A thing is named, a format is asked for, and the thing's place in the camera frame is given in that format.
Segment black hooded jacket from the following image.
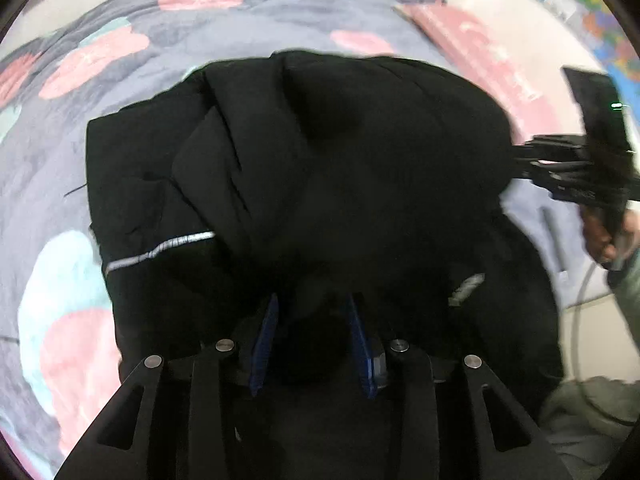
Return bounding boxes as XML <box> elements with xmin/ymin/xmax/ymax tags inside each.
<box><xmin>86</xmin><ymin>51</ymin><xmax>554</xmax><ymax>479</ymax></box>

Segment grey sleeve forearm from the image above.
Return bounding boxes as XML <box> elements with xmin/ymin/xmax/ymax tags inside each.
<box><xmin>539</xmin><ymin>255</ymin><xmax>639</xmax><ymax>479</ymax></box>

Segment person's right hand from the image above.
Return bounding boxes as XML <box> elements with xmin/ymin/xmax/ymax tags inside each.
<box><xmin>579</xmin><ymin>206</ymin><xmax>639</xmax><ymax>266</ymax></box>

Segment colourful world map poster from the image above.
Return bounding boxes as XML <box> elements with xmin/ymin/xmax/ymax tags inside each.
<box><xmin>536</xmin><ymin>0</ymin><xmax>639</xmax><ymax>116</ymax></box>

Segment pink grey pillow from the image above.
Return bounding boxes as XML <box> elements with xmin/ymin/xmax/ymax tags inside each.
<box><xmin>396</xmin><ymin>0</ymin><xmax>559</xmax><ymax>144</ymax></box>

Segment grey pink patterned bed blanket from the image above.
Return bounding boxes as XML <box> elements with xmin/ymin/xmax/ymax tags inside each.
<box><xmin>0</xmin><ymin>0</ymin><xmax>591</xmax><ymax>480</ymax></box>

